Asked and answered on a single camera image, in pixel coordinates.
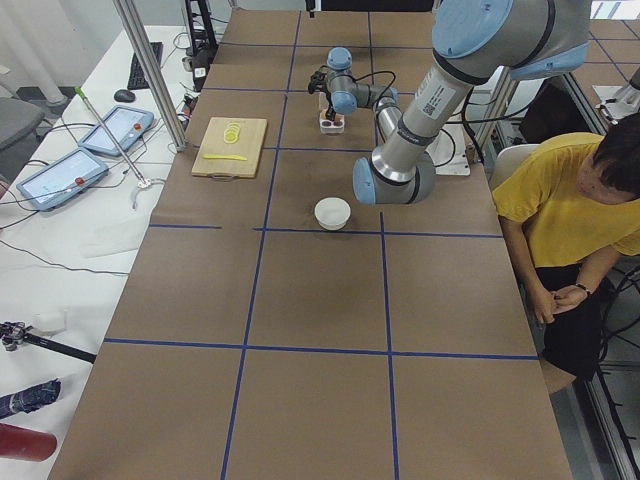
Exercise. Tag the black tripod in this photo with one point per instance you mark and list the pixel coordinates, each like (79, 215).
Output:
(16, 334)

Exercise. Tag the lemon slice leftmost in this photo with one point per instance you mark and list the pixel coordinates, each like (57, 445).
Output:
(230, 140)

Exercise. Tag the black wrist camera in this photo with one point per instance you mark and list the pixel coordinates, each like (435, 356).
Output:
(317, 82)

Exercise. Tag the black computer mouse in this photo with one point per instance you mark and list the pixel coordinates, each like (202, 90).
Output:
(124, 96)

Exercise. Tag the white bowl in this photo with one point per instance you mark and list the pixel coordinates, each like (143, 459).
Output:
(332, 213)

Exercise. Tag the wooden cutting board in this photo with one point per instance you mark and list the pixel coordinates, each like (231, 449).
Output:
(250, 144)

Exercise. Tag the clear plastic egg box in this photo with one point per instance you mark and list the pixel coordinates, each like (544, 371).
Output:
(327, 126)

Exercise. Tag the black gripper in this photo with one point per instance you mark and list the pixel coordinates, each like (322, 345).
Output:
(330, 107)

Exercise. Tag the teach pendant far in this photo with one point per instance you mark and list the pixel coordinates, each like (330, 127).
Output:
(127, 124)

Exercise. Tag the red bottle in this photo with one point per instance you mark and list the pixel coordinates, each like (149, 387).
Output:
(25, 444)

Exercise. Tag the person in yellow shirt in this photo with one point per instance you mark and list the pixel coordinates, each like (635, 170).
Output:
(568, 213)

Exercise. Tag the aluminium frame post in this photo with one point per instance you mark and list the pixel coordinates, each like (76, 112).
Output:
(140, 42)

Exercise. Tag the teach pendant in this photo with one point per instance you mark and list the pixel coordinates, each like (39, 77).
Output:
(62, 180)
(127, 124)

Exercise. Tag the folded dark umbrella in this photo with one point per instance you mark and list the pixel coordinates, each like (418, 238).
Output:
(30, 399)

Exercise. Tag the teach pendant near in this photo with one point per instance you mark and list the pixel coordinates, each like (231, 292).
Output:
(62, 180)

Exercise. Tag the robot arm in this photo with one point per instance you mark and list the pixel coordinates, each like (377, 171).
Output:
(342, 94)
(471, 39)

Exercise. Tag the yellow plastic knife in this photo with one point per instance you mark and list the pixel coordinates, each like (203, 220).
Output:
(230, 157)

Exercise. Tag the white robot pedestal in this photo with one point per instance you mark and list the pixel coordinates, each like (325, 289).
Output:
(448, 152)

